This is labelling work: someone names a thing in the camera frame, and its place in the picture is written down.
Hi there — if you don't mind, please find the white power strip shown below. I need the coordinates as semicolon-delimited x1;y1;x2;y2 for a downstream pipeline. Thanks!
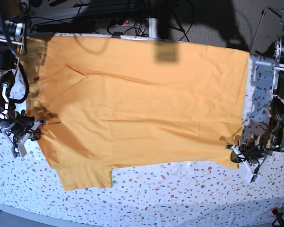
93;18;135;27

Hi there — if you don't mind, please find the red black clamp right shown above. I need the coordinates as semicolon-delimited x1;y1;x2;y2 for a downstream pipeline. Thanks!
271;208;284;227

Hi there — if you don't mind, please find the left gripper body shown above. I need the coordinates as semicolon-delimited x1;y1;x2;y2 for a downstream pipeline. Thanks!
226;140;272;182

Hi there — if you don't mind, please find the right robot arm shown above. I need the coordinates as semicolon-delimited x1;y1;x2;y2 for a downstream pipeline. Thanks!
0;21;46;157

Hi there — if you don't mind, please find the yellow orange T-shirt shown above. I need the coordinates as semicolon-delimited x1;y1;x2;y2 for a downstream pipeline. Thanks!
23;36;249;191

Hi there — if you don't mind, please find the white aluminium frame post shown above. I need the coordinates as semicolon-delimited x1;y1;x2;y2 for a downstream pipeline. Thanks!
148;17;158;39

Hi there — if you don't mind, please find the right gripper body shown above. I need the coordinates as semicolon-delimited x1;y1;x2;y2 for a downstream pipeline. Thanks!
0;111;46;157

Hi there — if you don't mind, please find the white terrazzo pattern tablecloth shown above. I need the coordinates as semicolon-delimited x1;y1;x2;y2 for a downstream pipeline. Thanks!
0;33;284;227

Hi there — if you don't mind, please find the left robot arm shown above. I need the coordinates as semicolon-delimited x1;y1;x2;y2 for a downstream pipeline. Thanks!
227;9;284;183

